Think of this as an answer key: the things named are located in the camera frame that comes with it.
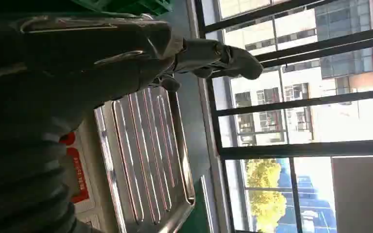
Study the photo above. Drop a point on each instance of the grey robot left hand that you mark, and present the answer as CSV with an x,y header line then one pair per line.
x,y
77,64

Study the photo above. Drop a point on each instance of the green plastic crate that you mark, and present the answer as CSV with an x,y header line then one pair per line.
x,y
131,5

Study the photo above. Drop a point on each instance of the ribbed steel tray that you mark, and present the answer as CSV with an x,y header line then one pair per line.
x,y
148,154

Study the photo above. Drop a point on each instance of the white placard with red print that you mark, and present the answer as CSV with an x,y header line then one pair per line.
x,y
81,180

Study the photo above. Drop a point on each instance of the ribbed grey left arm sleeve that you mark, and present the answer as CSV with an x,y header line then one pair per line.
x,y
19,186

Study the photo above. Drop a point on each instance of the green mat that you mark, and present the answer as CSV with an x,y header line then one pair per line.
x,y
196,214

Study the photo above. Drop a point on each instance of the yellow-leaved tree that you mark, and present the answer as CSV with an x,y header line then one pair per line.
x,y
267,196

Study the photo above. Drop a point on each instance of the grey flat panel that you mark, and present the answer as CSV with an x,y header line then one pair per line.
x,y
363,196

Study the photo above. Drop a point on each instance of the black window frame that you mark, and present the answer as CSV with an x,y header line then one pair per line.
x,y
302,149

